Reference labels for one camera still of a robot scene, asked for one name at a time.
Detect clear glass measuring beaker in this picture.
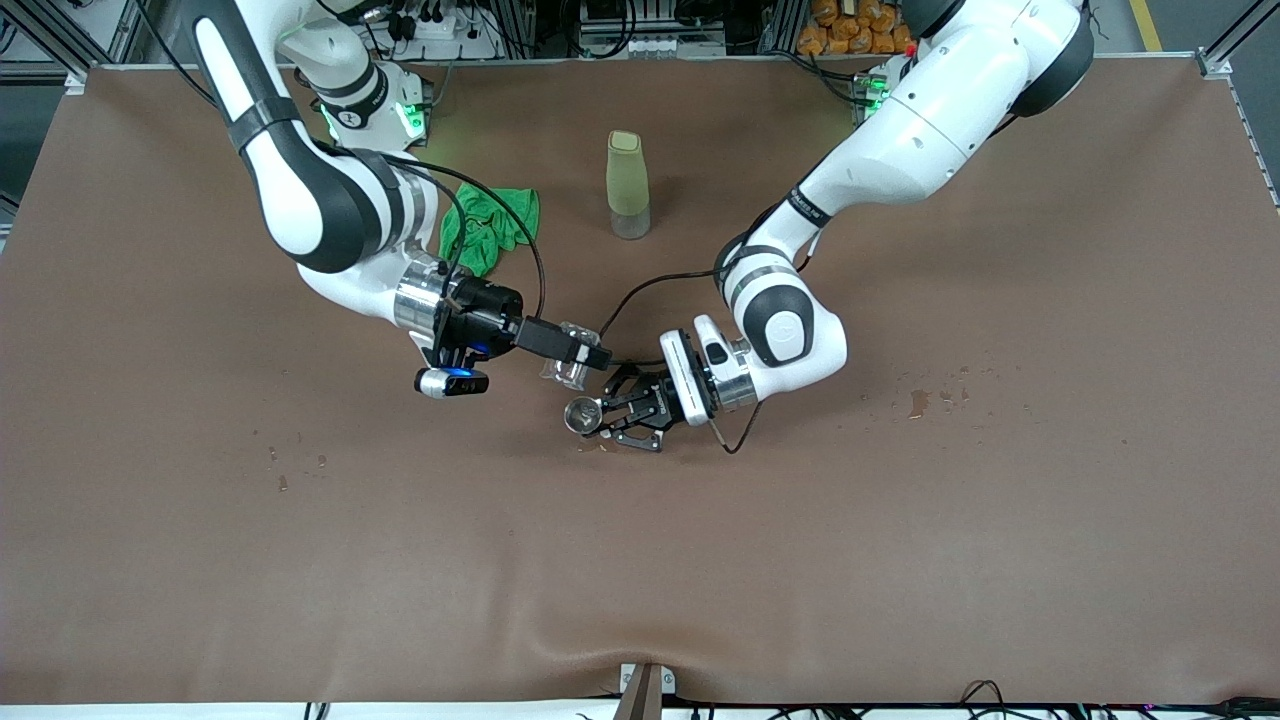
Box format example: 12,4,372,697
540,320,601,391

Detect green microfibre cloth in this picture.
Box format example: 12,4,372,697
438,185,541,279

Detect olive green bottle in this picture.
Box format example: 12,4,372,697
606,130,651,241

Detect white power strip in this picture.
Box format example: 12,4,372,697
393,3,473,43

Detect orange packaged snacks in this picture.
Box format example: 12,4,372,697
797,0,916,57

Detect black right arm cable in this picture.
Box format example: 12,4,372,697
380,150,547,321

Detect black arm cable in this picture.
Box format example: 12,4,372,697
598,268,767,457
380,150,547,321

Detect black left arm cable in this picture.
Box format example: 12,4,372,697
598,268,767,457

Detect metal table edge bracket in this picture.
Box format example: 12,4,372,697
618,662,678,720

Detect aluminium frame strut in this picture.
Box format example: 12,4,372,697
0,0,149,79
1195,0,1280,63

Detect black cable tangle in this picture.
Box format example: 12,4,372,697
958,679,1280,720

